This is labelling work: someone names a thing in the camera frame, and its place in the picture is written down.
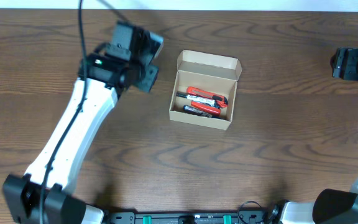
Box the blue capped marker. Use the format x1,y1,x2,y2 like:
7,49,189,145
183,105,219,118

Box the black and white marker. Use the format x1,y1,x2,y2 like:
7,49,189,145
176,92,216,107

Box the brown cardboard box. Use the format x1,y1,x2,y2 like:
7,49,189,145
169,50,242,130

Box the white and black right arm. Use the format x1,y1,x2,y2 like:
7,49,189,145
271,48,358,224

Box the orange utility knife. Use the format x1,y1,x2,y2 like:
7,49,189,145
186,86,228,108

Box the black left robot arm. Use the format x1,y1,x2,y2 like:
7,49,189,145
2,22,164,223

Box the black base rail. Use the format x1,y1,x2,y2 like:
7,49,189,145
102,208,278,224

